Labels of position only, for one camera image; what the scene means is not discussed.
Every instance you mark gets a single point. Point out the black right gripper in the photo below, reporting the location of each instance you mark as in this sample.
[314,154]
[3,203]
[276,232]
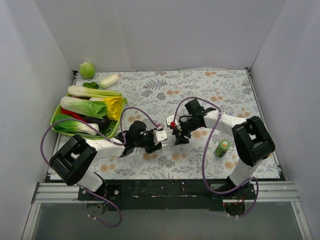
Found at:
[182,131]

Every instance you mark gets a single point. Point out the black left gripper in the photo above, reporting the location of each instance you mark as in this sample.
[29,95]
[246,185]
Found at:
[150,141]

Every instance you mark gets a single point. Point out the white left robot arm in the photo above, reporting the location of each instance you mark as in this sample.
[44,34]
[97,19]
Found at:
[72,161]

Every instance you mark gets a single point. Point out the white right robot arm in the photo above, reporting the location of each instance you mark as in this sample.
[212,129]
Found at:
[252,140]

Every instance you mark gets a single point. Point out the green pill bottle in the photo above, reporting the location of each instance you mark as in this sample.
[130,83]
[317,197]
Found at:
[222,148]

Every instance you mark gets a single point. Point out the purple eggplant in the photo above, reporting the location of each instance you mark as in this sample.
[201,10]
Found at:
[102,123]

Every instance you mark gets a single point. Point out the yellow leafy vegetable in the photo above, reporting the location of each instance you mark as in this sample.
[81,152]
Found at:
[114,107]

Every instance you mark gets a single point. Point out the green plastic tray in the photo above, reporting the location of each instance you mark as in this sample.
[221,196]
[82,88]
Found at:
[109,132]

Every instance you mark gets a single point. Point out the napa cabbage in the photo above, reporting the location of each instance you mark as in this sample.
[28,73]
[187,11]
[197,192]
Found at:
[94,109]

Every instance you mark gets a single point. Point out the white radish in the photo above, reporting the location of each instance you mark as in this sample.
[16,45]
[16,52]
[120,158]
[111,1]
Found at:
[109,81]

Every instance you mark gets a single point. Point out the green bok choy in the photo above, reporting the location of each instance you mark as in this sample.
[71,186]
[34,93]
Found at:
[72,126]

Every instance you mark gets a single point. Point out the long bok choy stalk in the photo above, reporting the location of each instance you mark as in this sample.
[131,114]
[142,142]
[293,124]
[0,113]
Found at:
[80,91]

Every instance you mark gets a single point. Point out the red chili pepper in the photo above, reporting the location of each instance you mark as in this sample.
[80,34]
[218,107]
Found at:
[67,114]

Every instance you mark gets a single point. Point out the green round cabbage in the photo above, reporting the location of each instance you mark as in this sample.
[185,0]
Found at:
[87,70]

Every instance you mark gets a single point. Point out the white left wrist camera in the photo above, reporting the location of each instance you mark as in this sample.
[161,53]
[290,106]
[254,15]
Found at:
[159,136]

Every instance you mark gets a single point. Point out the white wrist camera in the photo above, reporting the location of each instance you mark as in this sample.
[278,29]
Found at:
[159,136]
[171,123]

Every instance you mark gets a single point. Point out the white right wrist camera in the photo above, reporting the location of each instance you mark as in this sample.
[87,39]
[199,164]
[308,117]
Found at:
[171,123]

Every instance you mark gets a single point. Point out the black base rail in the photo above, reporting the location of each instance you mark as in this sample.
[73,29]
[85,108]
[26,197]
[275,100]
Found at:
[165,194]

